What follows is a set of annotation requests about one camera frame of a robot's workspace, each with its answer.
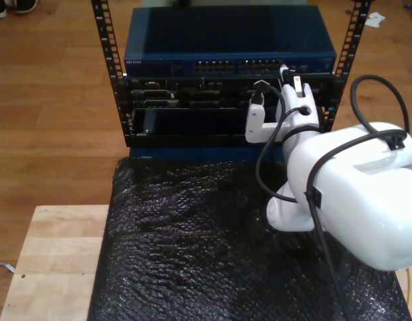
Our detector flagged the crumpled white paper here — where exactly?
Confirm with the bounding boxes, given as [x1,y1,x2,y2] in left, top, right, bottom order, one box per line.
[364,12,387,29]

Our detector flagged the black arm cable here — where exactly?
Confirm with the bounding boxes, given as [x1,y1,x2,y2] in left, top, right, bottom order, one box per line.
[252,74,411,321]

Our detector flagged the yellow network cable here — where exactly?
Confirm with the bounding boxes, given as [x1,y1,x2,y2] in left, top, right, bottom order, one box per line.
[279,60,412,306]

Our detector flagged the blue network switch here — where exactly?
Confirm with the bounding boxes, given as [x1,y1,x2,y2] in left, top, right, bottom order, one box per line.
[123,5,337,80]

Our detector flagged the black rack server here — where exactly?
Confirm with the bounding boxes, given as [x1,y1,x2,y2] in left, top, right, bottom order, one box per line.
[125,76,334,110]

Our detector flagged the black bubble wrap mat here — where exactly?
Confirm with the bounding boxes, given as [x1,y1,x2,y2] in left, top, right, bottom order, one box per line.
[87,156,412,321]

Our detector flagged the blue base board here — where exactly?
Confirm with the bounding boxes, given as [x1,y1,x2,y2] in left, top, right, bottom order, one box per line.
[128,146,284,161]

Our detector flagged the black perforated rack post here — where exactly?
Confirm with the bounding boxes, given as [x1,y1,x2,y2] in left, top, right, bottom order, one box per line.
[90,0,135,148]
[321,0,373,134]

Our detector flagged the person's dark shoe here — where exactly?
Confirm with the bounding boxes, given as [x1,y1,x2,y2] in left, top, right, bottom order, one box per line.
[14,0,39,15]

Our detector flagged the black rack shelf tray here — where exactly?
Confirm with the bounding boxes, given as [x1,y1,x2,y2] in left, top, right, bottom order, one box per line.
[130,107,327,148]

